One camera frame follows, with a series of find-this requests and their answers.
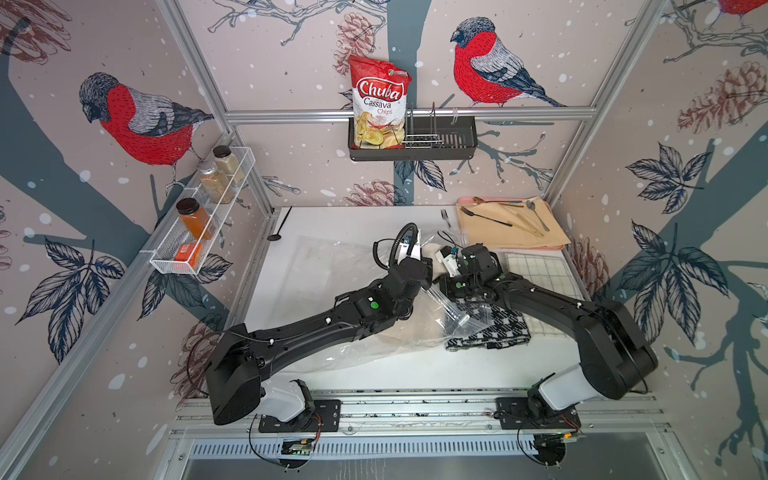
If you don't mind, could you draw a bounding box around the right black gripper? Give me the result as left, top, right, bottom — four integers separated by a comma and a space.
421, 275, 481, 301

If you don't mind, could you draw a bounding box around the black white patterned scarf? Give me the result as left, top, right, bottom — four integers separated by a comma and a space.
445, 301, 531, 352

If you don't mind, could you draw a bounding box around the cream checked cloth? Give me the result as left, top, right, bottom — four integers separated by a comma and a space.
499, 251, 586, 338

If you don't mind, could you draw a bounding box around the clear plastic vacuum bag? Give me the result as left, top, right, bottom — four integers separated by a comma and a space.
265, 237, 493, 374

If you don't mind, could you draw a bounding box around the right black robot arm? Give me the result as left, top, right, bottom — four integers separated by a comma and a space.
437, 244, 658, 424

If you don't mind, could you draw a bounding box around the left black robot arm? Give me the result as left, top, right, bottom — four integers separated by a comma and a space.
204, 258, 432, 425

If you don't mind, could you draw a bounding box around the red Chuba chips bag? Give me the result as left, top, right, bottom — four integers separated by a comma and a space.
349, 56, 412, 150

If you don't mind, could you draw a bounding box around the silver fork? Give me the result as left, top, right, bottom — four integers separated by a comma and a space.
440, 209, 453, 230

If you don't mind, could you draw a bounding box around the gold cutlery piece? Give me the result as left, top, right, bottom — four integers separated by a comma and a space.
512, 210, 544, 237

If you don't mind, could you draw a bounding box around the silver spoon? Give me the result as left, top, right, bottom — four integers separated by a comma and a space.
525, 200, 550, 232

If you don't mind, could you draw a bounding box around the black spoon at edge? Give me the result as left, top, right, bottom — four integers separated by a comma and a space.
267, 207, 293, 242

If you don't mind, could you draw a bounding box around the tan spice jar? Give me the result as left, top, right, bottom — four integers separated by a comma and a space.
198, 160, 235, 204

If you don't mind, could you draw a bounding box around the pale green spice jar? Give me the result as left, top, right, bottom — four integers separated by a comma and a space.
212, 145, 245, 184

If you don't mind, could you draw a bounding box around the small orange box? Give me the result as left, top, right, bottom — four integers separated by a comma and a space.
173, 242, 204, 269

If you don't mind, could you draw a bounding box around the orange spice jar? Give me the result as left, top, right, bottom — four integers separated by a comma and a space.
175, 197, 215, 240

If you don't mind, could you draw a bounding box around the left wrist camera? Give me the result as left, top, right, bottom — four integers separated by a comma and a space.
396, 234, 422, 262

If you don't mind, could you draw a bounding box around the black wall basket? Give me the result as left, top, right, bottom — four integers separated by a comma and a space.
347, 108, 478, 162

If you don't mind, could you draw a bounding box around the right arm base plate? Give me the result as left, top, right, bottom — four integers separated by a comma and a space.
493, 396, 581, 431

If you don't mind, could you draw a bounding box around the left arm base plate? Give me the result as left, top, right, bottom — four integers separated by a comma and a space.
258, 400, 341, 433

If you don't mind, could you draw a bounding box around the clear acrylic wall shelf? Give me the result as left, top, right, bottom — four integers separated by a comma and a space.
150, 146, 255, 278

